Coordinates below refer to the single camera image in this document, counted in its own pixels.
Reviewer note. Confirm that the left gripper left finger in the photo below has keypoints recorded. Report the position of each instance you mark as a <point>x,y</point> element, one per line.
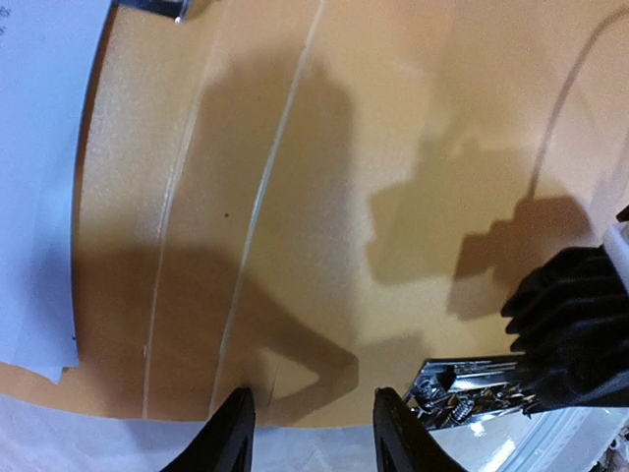
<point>226,441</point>

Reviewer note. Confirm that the chrome folder spring clip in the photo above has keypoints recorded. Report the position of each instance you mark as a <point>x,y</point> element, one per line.
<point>175,10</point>

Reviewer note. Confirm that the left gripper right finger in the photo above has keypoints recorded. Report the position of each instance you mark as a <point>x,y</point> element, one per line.
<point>401,442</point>

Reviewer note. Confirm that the orange file folder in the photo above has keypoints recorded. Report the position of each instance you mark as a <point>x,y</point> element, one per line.
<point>312,197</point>

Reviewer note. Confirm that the chrome side folder clip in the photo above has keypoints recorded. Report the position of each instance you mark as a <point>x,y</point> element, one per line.
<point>448,393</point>

